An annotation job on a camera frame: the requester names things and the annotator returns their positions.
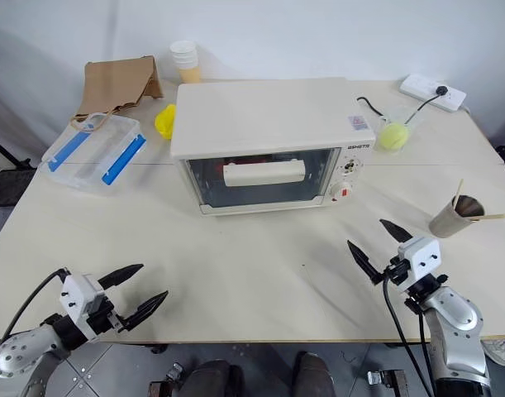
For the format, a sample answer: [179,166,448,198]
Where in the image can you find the brown paper bag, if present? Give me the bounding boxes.
[71,55,164,126]

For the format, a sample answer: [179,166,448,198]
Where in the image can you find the clear plastic box blue clips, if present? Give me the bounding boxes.
[38,112,147,198]

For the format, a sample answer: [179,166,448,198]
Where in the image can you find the black tripod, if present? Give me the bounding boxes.
[0,127,32,171]

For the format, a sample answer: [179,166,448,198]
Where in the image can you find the bag with tennis ball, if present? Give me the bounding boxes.
[373,104,427,155]

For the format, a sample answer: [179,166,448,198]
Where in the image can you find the yellow-green tennis ball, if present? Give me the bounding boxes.
[379,121,411,151]

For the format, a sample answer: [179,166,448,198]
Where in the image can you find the metal caster wheel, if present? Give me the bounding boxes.
[366,370,402,390]
[165,362,186,383]

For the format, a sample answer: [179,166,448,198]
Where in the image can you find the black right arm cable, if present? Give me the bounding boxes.
[383,275,438,397]

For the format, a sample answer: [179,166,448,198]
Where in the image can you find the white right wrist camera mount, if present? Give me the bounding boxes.
[397,236,442,287]

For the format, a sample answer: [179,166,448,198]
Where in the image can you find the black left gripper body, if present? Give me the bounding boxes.
[85,296,134,340]

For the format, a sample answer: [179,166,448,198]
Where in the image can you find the glass oven door white handle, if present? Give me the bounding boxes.
[184,147,341,210]

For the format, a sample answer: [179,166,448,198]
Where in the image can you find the white power strip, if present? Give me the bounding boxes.
[398,73,469,113]

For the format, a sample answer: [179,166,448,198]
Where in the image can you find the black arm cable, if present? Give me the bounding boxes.
[2,267,70,337]
[383,275,438,397]

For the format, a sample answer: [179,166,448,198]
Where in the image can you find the metal cup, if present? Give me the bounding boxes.
[428,194,487,240]

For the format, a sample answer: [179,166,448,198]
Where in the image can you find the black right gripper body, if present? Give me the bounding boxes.
[381,256,411,291]

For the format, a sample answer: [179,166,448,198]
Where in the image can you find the white toaster oven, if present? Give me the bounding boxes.
[170,77,375,218]

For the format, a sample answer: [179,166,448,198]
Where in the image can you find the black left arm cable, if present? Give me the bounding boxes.
[2,267,70,337]

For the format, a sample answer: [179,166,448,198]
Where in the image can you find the black power cable with plug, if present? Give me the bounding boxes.
[355,85,452,126]

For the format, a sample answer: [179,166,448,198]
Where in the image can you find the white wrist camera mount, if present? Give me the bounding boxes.
[397,236,442,287]
[59,272,109,341]

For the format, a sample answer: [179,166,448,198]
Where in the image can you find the stack of paper cups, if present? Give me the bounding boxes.
[169,40,203,84]

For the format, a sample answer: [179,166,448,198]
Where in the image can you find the dark rounded shape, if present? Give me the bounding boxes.
[184,359,245,397]
[292,351,336,397]

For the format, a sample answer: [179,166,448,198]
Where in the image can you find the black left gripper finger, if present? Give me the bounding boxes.
[122,289,170,332]
[97,263,145,290]

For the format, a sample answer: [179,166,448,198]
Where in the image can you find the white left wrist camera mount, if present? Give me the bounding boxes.
[59,272,109,341]

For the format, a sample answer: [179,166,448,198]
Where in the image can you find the red object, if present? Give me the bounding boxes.
[212,153,294,175]

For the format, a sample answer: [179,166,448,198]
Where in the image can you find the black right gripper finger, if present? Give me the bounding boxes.
[379,218,413,245]
[346,239,388,286]

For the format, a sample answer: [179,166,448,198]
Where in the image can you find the yellow plastic object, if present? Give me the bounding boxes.
[154,103,178,142]

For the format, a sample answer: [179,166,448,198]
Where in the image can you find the white shoe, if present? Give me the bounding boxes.
[480,338,505,367]

